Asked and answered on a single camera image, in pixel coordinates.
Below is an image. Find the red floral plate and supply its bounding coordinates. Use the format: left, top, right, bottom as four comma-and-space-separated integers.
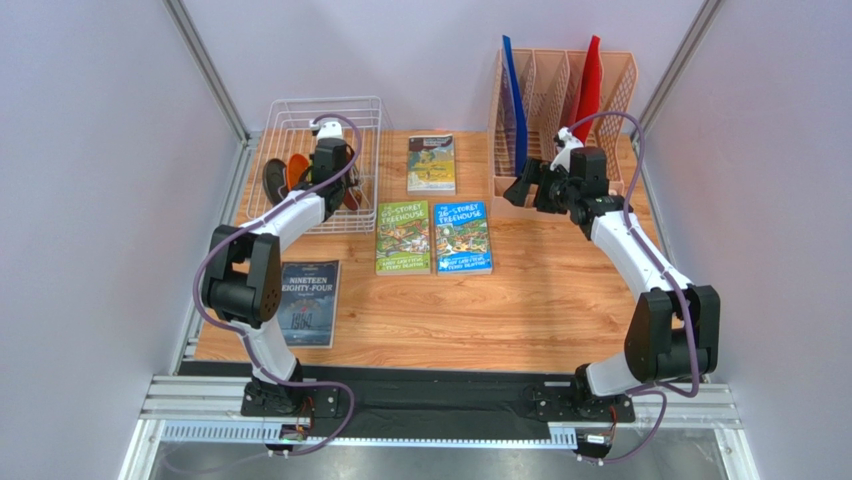
342, 180, 363, 211

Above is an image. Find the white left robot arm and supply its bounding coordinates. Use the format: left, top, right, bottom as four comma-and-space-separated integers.
192, 139, 360, 391

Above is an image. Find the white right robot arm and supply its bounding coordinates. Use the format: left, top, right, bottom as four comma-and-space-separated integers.
503, 147, 721, 397

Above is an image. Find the orange plate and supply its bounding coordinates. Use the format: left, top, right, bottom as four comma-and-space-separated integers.
286, 153, 311, 191

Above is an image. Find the blue folder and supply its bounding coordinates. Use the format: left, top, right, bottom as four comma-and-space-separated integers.
501, 35, 528, 176

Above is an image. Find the dark brown plate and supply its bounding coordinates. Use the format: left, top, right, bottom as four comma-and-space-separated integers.
262, 158, 289, 206

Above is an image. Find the blue 26-storey treehouse book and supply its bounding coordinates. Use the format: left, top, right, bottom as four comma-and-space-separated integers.
433, 201, 493, 275

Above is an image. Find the red folder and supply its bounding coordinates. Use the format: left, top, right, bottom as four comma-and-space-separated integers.
573, 35, 602, 143

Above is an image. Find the pink plastic file organizer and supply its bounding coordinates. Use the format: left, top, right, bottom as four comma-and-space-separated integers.
487, 48, 638, 221

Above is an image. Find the small yellow cover book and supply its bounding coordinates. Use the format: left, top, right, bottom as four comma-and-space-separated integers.
406, 134, 457, 195

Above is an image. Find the green 65-storey treehouse book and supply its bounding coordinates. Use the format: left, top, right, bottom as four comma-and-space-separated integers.
375, 200, 432, 276

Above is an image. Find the nineteen eighty-four book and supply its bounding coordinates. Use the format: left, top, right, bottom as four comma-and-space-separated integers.
276, 260, 341, 349

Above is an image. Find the black base mat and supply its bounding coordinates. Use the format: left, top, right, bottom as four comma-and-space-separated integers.
176, 362, 637, 441

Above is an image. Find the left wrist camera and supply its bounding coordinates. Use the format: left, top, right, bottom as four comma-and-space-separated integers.
310, 118, 344, 141

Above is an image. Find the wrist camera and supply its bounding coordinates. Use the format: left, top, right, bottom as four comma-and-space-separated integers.
310, 118, 344, 141
550, 127, 585, 171

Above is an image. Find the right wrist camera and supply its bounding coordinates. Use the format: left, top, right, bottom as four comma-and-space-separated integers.
550, 127, 585, 171

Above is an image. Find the white wire dish rack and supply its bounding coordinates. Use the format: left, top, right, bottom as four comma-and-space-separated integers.
238, 96, 391, 234

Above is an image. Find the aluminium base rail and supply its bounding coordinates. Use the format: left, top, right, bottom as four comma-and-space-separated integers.
140, 377, 743, 449

